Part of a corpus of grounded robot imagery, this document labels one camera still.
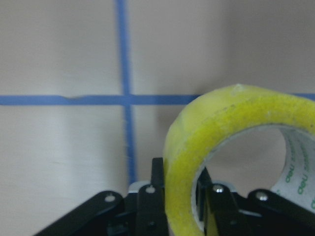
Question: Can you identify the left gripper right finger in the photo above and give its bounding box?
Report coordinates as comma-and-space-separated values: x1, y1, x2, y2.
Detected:
196, 169, 242, 236

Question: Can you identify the yellow packing tape roll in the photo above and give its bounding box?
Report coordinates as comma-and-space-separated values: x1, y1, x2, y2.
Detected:
164, 85, 315, 236

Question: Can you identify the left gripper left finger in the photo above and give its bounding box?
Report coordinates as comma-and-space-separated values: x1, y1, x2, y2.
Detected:
136, 157, 169, 236

